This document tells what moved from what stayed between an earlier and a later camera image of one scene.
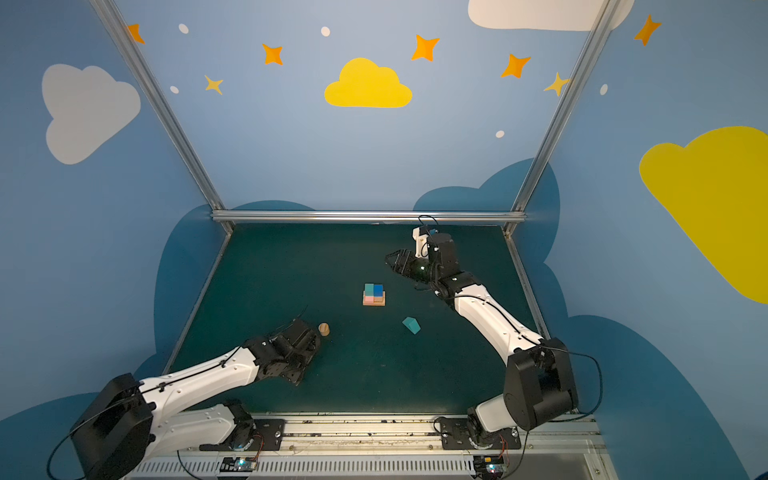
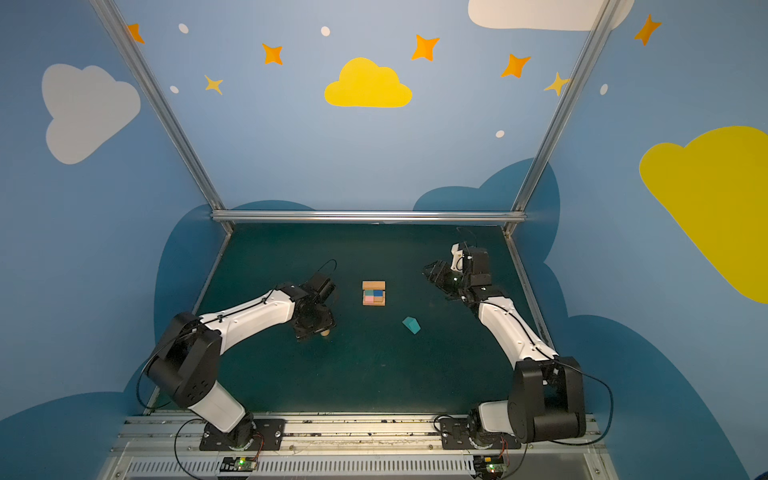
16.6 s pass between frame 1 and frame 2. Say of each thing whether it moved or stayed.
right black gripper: moved
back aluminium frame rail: stayed
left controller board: stayed
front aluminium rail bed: stayed
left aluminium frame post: stayed
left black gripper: moved
